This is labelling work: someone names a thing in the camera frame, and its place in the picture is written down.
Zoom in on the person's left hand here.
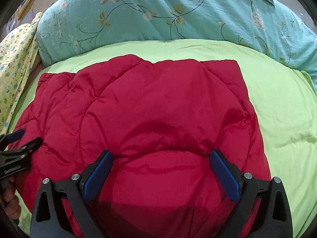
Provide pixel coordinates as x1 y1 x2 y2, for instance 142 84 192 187
2 177 21 220

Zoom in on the light green bed sheet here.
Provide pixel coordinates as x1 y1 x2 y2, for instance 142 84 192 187
7 38 317 238

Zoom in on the teal floral quilt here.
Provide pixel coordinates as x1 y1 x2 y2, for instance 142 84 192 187
36 0 316 81

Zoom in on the gold framed wall picture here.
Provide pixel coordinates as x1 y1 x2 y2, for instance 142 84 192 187
15 0 54 22

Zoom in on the red quilted puffer jacket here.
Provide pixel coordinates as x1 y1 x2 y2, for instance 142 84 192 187
11 55 271 237

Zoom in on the yellow cartoon print blanket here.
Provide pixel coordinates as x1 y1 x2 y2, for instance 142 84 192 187
0 12 43 134

